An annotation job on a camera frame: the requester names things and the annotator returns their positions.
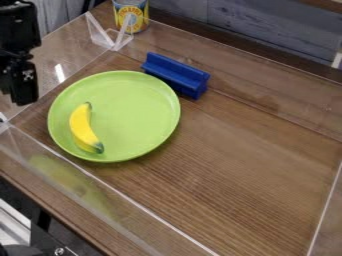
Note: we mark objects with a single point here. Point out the clear acrylic enclosure wall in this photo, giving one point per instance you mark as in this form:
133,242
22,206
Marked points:
242,184

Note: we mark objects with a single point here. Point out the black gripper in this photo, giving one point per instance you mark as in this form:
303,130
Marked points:
19,38

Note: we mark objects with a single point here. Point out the clear acrylic corner bracket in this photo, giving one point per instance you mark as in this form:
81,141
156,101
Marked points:
110,38

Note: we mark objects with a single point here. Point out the yellow labelled tin can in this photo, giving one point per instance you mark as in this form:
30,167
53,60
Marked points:
134,9

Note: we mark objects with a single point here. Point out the blue plastic block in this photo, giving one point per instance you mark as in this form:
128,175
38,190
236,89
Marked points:
185,78

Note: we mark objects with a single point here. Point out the green round plate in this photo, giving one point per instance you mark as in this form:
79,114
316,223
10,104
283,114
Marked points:
136,114

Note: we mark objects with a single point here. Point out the yellow toy banana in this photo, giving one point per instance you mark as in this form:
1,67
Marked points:
83,134

